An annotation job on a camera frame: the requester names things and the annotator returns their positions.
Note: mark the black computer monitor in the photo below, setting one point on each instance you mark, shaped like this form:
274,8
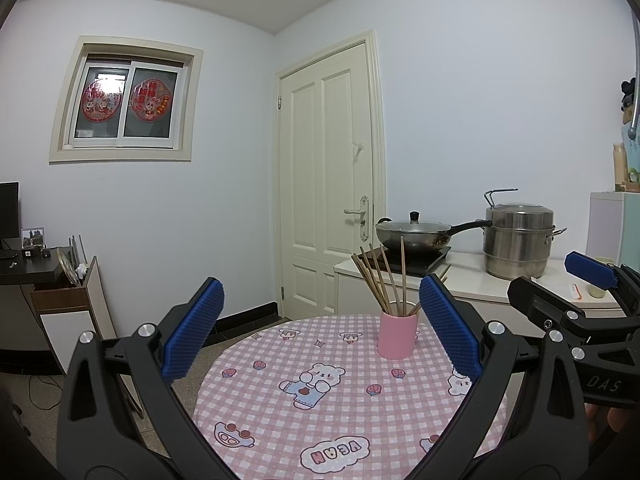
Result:
9,210

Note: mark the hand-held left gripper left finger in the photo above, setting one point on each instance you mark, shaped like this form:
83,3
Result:
192,330

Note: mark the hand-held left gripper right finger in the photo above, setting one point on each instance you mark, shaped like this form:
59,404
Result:
450,327

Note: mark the person's right hand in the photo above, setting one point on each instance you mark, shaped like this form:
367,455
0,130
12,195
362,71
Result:
607,422

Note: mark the white door hook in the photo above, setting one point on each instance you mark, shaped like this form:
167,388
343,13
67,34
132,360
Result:
357,147

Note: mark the white leaflet with orange edge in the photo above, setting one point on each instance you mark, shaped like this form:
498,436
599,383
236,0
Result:
575,292

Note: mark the cream panel door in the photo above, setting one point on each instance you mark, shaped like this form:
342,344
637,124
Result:
305,160

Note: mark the pink cup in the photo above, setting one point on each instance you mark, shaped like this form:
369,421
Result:
397,335

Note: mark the stainless steel steamer pot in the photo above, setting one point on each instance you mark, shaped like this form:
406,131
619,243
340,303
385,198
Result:
517,245

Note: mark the pink checked tablecloth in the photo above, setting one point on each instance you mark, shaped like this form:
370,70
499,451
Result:
350,410

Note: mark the cream framed window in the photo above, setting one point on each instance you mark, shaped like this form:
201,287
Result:
120,155

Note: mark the light green cup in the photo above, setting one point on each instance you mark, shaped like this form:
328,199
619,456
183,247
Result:
597,292

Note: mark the white kitchen cabinet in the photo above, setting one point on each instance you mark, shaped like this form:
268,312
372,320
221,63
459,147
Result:
480,285

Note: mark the glass wok lid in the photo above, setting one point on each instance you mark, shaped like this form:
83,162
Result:
425,228

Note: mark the small photo frame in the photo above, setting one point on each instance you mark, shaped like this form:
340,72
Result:
32,237

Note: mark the beige bottle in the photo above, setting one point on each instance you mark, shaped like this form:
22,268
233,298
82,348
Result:
620,165

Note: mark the dark fuzzy toy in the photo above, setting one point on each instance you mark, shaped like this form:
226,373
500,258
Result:
627,92

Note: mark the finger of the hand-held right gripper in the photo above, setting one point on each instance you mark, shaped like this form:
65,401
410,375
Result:
590,267
530,297

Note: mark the group of wooden chopsticks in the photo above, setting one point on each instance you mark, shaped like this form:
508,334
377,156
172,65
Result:
402,270

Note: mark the dark wooden desk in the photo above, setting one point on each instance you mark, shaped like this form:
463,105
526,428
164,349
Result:
30,270

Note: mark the pale box-shaped appliance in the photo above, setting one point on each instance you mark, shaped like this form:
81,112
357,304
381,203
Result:
607,225

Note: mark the small black box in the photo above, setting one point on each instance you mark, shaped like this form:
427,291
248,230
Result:
31,253

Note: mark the red round window decal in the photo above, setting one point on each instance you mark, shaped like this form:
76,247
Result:
150,100
101,101

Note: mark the black induction cooktop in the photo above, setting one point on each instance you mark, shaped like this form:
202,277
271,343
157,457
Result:
425,263

